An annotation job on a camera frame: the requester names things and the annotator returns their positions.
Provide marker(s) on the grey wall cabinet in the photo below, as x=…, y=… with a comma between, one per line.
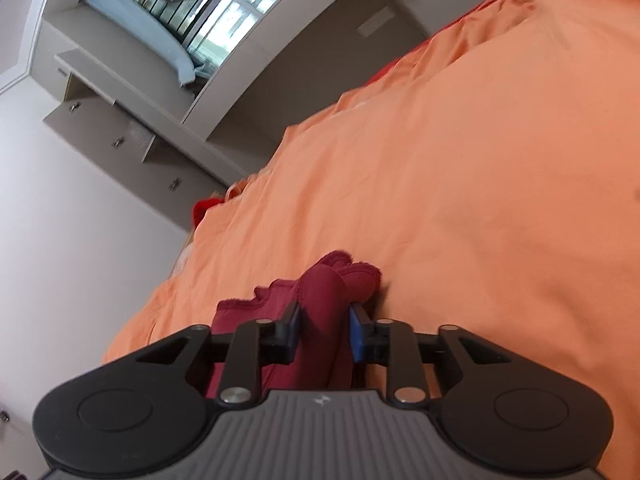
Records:
x=125, y=125

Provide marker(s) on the red and white cloth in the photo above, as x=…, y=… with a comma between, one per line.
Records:
x=206, y=208

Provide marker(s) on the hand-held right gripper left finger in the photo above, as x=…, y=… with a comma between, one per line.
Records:
x=295, y=327

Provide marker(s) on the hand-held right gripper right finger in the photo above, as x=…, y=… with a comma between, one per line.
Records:
x=356, y=335

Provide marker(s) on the maroon small garment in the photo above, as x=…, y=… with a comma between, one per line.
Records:
x=322, y=300

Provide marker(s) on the orange bed sheet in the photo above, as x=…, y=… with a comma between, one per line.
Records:
x=450, y=185

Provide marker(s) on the white wall socket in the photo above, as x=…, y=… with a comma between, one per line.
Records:
x=375, y=20

